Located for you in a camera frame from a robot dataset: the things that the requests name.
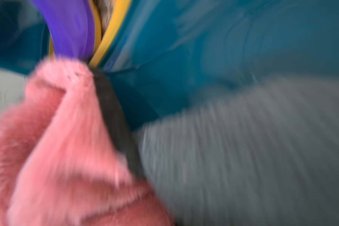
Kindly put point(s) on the teal rubber boot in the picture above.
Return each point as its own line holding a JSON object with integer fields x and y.
{"x": 24, "y": 36}
{"x": 164, "y": 56}

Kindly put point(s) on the pink microfiber cloth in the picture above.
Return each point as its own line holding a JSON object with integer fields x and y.
{"x": 267, "y": 155}

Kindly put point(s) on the purple rubber boot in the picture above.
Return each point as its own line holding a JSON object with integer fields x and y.
{"x": 74, "y": 26}

